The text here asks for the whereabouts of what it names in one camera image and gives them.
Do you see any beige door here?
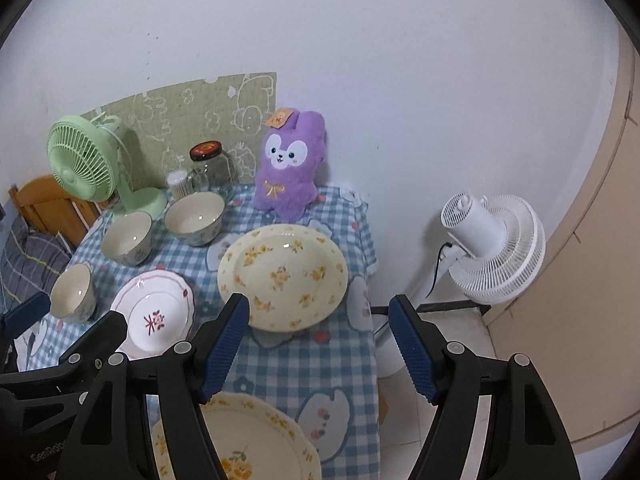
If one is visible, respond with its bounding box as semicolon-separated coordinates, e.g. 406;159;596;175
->
482;25;640;456

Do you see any black fan cable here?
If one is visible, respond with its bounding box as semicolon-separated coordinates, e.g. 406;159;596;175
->
427;241;455;300

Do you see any yellow floral plate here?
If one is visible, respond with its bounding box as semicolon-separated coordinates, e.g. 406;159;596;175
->
151;392;322;480
217;224;349;333

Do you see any green printed wall sticker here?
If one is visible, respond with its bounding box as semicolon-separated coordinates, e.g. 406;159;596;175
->
80;70;277;188

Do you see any grey striped blanket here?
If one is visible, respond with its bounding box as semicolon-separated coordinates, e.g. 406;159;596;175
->
0;205;73;311

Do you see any blue checkered tablecloth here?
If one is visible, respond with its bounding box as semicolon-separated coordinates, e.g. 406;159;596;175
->
25;183;388;480

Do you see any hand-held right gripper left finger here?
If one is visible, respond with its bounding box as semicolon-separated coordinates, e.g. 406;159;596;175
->
62;294;251;480

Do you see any purple plush toy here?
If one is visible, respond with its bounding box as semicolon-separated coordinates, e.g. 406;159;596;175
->
252;106;328;222

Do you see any cotton swab container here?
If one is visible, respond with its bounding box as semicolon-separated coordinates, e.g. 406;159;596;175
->
166;170;193;201

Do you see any pink-rimmed white plate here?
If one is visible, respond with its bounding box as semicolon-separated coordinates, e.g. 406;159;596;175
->
109;270;196;360

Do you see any glass jar with black lid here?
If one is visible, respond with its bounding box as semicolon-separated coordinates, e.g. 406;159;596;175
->
187;140;237;196

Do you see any floral ceramic bowl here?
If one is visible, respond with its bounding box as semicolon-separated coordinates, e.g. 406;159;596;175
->
164;191;227;247
101;211;153;267
49;262;97;323

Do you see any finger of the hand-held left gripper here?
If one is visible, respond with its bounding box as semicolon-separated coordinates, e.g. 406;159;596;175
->
0;311;129;397
0;291;52;367

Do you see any white floor fan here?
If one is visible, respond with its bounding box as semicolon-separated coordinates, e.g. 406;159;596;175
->
372;191;547;380

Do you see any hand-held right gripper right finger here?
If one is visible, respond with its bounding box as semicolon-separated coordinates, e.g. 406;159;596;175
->
389;294;581;480

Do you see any green desk fan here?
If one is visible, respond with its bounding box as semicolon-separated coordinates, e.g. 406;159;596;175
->
47;114;168;218

